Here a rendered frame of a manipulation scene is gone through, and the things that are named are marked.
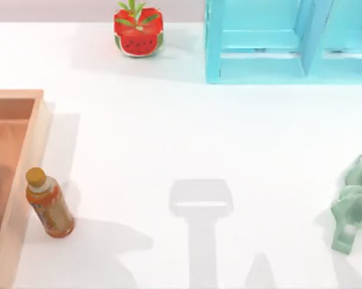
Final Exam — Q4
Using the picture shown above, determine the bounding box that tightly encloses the watermelon-pattern plant pot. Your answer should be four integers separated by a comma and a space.
113, 0, 165, 58

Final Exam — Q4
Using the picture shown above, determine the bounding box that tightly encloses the orange bottle with yellow cap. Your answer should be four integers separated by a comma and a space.
25, 167, 75, 239

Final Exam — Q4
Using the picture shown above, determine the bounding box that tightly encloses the salmon-coloured shallow box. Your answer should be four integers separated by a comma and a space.
0, 89, 45, 289

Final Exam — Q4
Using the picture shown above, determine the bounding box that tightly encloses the light blue rack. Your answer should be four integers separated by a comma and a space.
204, 0, 362, 85

